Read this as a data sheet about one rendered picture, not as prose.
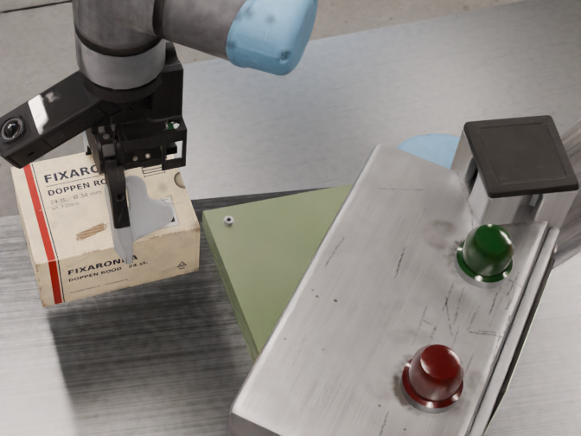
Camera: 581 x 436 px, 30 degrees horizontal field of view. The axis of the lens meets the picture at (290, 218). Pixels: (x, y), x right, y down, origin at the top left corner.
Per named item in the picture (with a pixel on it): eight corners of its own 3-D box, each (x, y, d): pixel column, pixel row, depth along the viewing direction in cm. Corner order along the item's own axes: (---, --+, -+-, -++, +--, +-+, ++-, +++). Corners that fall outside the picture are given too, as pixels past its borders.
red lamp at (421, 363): (391, 398, 45) (399, 371, 44) (412, 349, 47) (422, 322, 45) (449, 423, 45) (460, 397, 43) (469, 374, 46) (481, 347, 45)
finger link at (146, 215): (183, 263, 103) (170, 172, 100) (122, 277, 102) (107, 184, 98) (175, 252, 106) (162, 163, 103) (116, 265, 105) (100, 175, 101)
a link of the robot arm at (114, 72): (85, 64, 87) (63, -4, 91) (87, 103, 90) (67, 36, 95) (176, 48, 89) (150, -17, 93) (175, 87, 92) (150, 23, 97)
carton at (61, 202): (42, 307, 107) (35, 265, 101) (18, 212, 114) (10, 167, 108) (198, 270, 111) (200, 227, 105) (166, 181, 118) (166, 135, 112)
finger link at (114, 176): (134, 231, 99) (119, 139, 96) (118, 234, 99) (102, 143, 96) (124, 214, 103) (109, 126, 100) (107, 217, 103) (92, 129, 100)
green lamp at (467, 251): (446, 274, 49) (456, 245, 48) (464, 234, 51) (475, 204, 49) (500, 297, 49) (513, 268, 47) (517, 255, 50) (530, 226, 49)
